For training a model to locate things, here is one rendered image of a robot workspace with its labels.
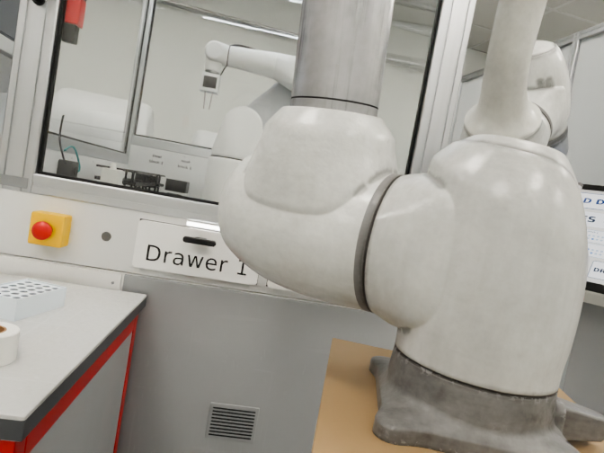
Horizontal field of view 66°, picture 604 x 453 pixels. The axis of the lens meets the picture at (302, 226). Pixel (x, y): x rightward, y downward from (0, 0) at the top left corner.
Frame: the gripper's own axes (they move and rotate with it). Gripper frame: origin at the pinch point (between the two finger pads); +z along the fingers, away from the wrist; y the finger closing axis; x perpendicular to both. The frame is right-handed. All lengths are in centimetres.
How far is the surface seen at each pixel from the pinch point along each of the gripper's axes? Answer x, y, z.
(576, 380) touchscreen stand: 14.6, -8.1, 31.7
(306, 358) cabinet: 43, 43, 12
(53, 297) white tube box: 69, 59, -38
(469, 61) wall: -340, 194, 155
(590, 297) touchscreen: 5.5, -8.7, 11.8
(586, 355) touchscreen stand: 9.9, -8.9, 27.7
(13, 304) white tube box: 73, 55, -44
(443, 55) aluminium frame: -26.5, 30.3, -26.7
